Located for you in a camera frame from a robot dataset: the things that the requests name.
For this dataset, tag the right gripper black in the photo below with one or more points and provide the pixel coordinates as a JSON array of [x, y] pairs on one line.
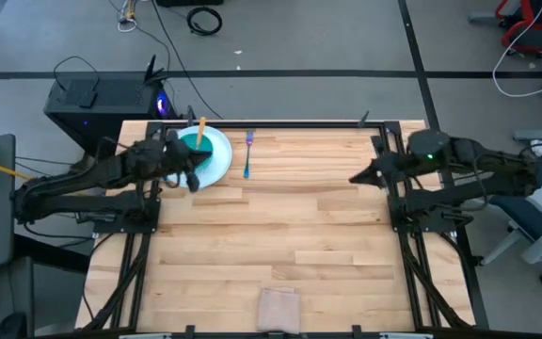
[[395, 169]]

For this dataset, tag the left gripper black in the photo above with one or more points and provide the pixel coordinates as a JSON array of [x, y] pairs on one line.
[[177, 155]]

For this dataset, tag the black computer mouse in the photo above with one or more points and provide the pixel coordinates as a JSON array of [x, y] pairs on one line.
[[13, 325]]

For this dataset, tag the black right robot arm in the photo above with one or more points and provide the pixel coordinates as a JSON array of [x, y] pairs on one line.
[[478, 174]]

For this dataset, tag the white round plate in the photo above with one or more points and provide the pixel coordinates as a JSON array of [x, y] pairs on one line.
[[219, 160]]

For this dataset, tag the beige folded cloth napkin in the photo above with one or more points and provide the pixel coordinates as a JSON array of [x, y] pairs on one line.
[[279, 311]]

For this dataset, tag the red metal chair frame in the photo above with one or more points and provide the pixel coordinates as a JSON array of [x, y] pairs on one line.
[[527, 26]]

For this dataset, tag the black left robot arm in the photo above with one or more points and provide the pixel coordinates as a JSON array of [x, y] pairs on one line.
[[87, 179]]

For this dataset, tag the teal bowl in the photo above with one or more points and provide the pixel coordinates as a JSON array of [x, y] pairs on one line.
[[205, 143]]

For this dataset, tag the black metal table frame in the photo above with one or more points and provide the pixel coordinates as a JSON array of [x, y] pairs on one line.
[[299, 125]]

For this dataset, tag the black computer tower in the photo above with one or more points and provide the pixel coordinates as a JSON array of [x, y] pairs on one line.
[[101, 106]]

